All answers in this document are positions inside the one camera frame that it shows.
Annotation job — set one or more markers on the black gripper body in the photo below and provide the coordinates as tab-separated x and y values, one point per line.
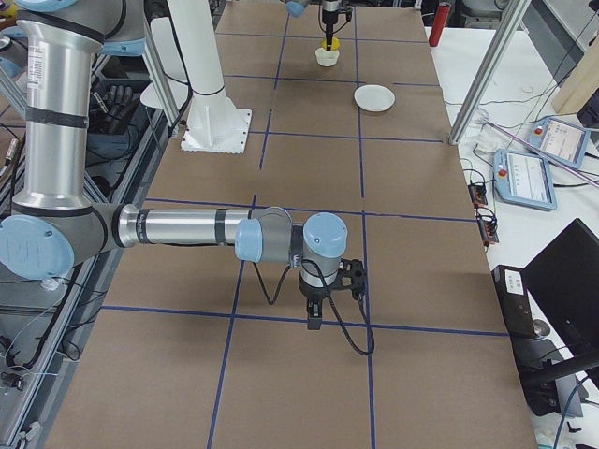
313	294
329	21

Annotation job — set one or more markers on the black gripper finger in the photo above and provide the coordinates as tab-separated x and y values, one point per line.
329	37
314	315

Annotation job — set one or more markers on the yellow lemon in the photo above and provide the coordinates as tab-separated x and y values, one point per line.
334	45

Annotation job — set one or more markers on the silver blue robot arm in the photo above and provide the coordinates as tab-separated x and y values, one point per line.
296	7
53	226

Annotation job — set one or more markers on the white bowl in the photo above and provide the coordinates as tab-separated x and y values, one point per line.
326	58

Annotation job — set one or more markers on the white round plate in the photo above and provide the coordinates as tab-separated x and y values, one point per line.
374	98

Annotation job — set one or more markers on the red cylinder tube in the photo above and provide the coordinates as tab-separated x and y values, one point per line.
439	23

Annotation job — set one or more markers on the orange black electronic module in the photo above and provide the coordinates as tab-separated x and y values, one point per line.
478	194

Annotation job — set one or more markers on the black box device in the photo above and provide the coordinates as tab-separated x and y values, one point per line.
512	295

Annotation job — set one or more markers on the near blue teach pendant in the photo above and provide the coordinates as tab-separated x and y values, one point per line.
524	179

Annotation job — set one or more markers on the blue teach pendant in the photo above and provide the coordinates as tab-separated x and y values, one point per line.
566	141
524	179

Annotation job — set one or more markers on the black monitor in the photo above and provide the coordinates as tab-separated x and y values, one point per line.
563	280

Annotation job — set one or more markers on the wooden board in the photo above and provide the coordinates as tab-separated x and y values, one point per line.
581	84

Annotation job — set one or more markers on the far blue teach pendant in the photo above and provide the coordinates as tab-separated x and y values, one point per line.
566	141

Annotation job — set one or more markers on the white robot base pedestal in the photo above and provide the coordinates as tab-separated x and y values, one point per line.
213	123

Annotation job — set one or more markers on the aluminium frame post right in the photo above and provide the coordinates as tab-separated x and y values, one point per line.
512	17

